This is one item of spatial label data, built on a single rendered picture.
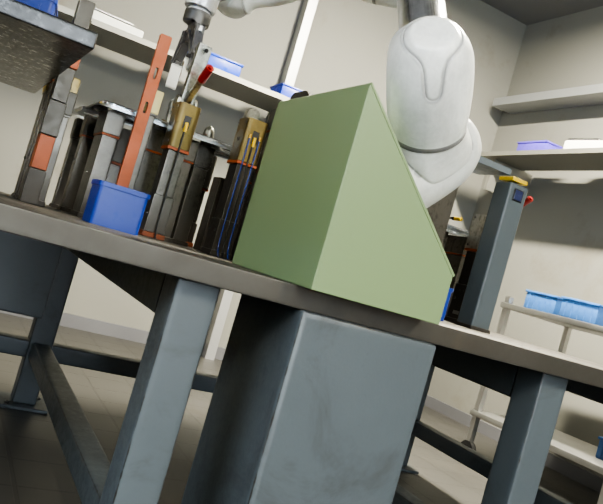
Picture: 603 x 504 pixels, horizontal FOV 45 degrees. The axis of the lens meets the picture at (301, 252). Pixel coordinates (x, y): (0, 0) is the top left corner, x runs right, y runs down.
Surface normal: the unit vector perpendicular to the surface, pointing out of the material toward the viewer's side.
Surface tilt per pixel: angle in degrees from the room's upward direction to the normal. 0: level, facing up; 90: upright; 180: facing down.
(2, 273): 90
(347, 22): 90
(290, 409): 90
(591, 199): 90
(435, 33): 61
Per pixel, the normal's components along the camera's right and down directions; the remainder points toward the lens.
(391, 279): 0.43, 0.10
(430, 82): -0.14, 0.52
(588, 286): -0.86, -0.26
